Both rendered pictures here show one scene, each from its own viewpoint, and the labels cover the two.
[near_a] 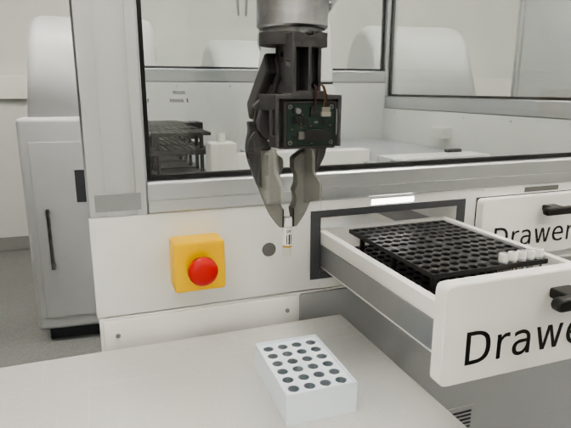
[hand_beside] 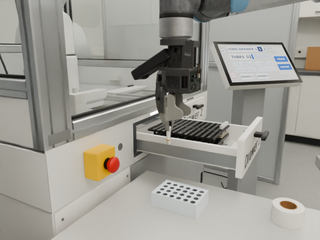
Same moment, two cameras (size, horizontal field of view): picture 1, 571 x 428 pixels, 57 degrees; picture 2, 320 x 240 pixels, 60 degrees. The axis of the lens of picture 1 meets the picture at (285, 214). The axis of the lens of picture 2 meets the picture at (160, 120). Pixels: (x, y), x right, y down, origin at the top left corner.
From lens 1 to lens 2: 0.46 m
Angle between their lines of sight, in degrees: 40
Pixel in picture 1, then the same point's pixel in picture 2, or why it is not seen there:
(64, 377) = not seen: outside the picture
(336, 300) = (141, 164)
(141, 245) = (71, 160)
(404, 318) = (209, 159)
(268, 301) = (120, 173)
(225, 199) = (105, 124)
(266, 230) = (118, 137)
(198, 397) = (146, 226)
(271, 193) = (169, 115)
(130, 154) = (62, 106)
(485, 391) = not seen: hidden behind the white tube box
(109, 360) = (74, 233)
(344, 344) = not seen: hidden behind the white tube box
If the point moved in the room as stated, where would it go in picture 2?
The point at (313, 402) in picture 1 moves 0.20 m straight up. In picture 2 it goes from (201, 205) to (204, 125)
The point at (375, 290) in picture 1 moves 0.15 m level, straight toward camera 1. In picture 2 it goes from (187, 152) to (224, 170)
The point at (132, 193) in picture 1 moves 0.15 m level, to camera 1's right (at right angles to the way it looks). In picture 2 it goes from (66, 129) to (122, 119)
